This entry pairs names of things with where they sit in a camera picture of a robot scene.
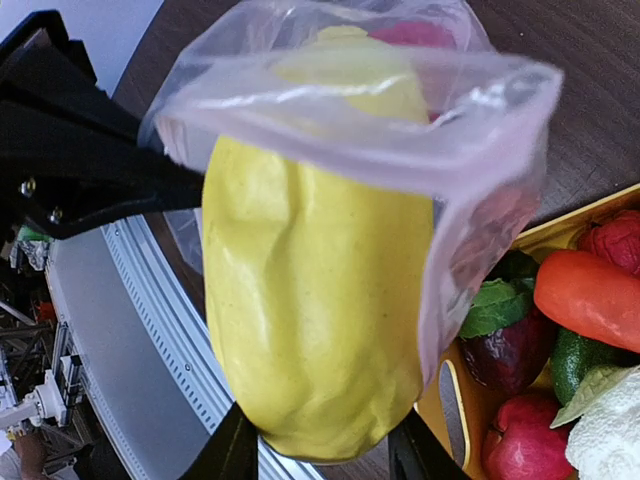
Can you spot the yellow toy bell pepper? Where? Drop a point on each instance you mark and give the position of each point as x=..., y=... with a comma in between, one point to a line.
x=313, y=291

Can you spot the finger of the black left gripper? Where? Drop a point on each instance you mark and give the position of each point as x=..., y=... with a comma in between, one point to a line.
x=125, y=170
x=93, y=213

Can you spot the clear zip top bag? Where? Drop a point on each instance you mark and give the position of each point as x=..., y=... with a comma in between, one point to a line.
x=482, y=157

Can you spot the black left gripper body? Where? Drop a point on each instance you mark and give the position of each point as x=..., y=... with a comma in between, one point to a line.
x=38, y=55

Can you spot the orange toy carrot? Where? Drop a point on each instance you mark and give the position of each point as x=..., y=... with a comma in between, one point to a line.
x=589, y=296

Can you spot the red toy apple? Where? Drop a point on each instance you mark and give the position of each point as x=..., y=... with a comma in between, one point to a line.
x=520, y=444

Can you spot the dark purple toy fruit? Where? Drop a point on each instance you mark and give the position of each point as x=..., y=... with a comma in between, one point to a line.
x=505, y=339

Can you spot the aluminium front rail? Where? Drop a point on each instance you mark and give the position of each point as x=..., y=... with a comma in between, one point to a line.
x=131, y=310

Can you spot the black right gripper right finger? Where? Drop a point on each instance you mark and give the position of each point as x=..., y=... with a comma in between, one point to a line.
x=416, y=454

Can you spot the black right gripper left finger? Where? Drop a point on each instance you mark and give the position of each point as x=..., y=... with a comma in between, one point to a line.
x=231, y=453

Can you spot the green toy avocado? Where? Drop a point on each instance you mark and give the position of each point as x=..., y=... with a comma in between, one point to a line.
x=574, y=356

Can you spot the red toy bell pepper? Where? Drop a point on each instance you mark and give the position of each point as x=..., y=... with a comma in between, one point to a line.
x=415, y=35

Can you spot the yellow plastic basket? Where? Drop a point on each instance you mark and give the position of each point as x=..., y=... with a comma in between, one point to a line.
x=455, y=407

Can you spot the white toy cauliflower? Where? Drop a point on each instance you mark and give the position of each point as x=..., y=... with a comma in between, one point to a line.
x=604, y=412

